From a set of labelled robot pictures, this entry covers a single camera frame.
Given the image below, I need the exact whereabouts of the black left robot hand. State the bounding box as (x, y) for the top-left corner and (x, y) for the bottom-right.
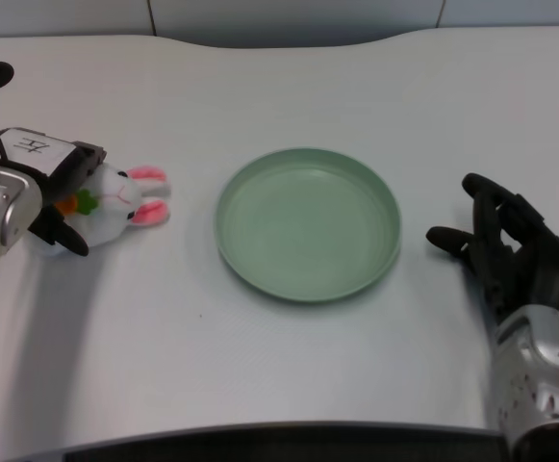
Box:
(0, 125), (108, 258)

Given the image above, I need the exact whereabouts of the white rabbit plush doll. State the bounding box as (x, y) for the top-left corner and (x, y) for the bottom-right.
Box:
(41, 162), (171, 255)

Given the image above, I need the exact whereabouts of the green round plate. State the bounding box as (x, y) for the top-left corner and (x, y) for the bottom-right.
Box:
(214, 147), (402, 304)

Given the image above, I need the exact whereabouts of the dark robot torso edge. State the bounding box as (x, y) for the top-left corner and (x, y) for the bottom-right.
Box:
(28, 422), (516, 462)

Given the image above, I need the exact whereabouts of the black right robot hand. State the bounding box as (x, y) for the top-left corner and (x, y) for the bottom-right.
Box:
(425, 172), (559, 324)

